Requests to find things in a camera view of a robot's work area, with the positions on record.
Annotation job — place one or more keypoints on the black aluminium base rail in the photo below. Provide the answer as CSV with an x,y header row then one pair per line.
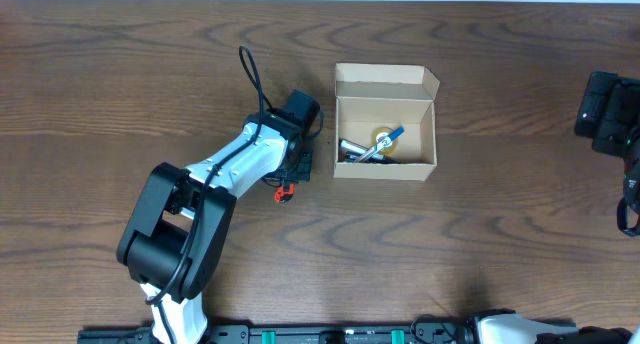
x,y
423,331

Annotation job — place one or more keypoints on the yellow tape roll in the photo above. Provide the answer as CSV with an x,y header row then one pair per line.
x,y
385,139

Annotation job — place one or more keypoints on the cardboard box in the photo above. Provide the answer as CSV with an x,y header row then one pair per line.
x,y
375,99

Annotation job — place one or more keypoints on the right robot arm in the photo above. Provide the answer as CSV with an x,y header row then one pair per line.
x,y
494,326

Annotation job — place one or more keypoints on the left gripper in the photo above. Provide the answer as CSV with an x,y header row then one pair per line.
x,y
302,164

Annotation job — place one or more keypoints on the red black stapler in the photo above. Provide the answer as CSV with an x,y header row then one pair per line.
x,y
352,157

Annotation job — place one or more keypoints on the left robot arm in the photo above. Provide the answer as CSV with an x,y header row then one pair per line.
x,y
174,238

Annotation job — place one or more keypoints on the black whiteboard marker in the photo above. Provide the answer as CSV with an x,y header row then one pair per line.
x,y
348,146

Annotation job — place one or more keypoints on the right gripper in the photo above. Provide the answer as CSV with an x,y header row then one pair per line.
x,y
630,187

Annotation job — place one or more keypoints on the red utility knife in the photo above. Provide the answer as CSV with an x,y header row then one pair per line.
x,y
284,193

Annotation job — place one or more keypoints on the blue whiteboard marker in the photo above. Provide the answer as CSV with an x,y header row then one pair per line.
x,y
368,154

